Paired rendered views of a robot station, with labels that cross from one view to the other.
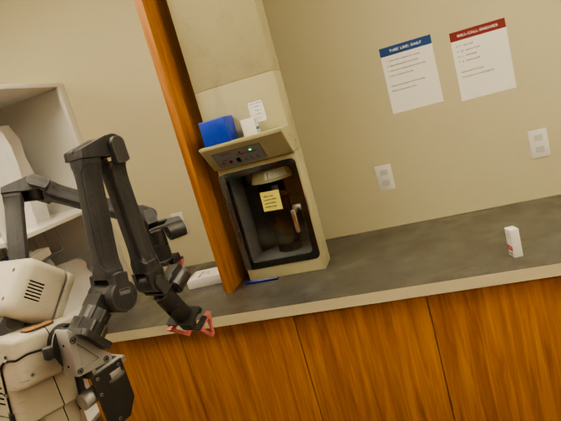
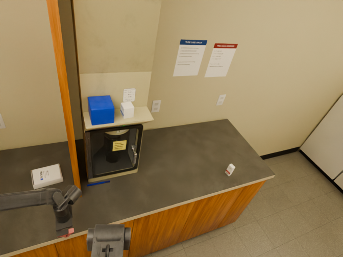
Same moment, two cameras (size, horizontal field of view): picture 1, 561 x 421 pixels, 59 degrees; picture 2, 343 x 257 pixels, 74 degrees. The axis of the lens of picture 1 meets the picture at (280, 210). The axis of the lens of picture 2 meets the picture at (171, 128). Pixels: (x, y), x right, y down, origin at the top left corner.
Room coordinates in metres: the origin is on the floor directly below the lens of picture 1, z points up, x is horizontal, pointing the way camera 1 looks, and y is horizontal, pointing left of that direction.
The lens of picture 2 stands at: (1.09, 0.53, 2.23)
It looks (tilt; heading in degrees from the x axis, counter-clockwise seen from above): 40 degrees down; 311
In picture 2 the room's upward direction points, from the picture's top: 14 degrees clockwise
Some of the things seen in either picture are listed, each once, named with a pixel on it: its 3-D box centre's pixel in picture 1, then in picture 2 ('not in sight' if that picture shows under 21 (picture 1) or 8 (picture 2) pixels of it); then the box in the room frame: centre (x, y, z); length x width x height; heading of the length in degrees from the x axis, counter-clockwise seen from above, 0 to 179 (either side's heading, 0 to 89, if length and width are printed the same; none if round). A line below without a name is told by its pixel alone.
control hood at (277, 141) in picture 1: (246, 150); (118, 123); (1.84, 0.06, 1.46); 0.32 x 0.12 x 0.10; 73
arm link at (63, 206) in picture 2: (159, 235); (62, 206); (1.67, 0.42, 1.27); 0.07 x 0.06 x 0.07; 117
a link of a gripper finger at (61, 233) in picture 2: not in sight; (65, 229); (1.64, 0.44, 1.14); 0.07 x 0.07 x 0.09; 73
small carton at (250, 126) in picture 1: (250, 126); (127, 109); (1.83, 0.02, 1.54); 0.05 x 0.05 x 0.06; 77
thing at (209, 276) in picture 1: (209, 276); (47, 176); (2.10, 0.38, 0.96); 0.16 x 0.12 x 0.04; 78
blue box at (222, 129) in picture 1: (219, 130); (101, 109); (1.86, 0.14, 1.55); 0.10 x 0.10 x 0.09; 73
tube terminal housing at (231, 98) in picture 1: (270, 176); (110, 121); (2.01, 0.00, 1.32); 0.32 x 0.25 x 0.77; 73
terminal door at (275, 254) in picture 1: (270, 216); (115, 152); (1.89, 0.04, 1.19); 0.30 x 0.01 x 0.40; 72
